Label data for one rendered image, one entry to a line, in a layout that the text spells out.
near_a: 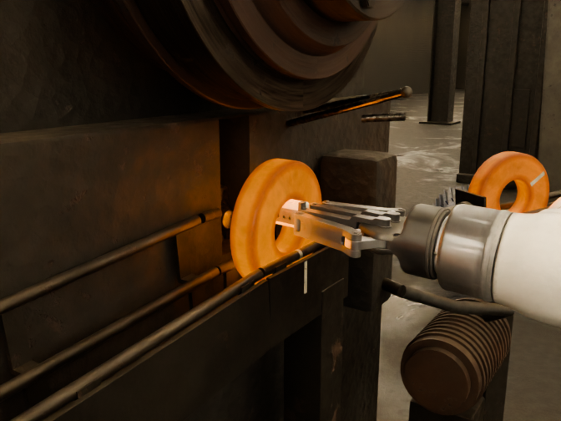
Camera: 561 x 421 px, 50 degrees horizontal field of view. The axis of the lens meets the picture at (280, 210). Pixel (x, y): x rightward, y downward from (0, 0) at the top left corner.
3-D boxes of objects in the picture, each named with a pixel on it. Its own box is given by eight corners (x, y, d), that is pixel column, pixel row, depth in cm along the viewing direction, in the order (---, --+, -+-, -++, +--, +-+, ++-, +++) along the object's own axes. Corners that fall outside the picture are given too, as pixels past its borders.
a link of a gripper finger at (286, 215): (314, 225, 69) (300, 232, 66) (277, 218, 71) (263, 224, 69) (315, 213, 68) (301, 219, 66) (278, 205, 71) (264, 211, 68)
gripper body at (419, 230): (428, 292, 59) (344, 271, 63) (455, 268, 65) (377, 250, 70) (437, 219, 57) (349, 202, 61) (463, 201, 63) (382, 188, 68)
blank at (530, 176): (487, 254, 108) (501, 260, 105) (452, 189, 101) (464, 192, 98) (547, 200, 110) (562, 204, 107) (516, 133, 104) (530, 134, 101)
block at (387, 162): (311, 301, 96) (313, 153, 90) (335, 286, 103) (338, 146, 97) (372, 316, 90) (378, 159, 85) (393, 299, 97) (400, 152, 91)
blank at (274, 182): (225, 174, 64) (250, 179, 63) (300, 146, 77) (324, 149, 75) (230, 303, 69) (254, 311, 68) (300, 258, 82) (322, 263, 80)
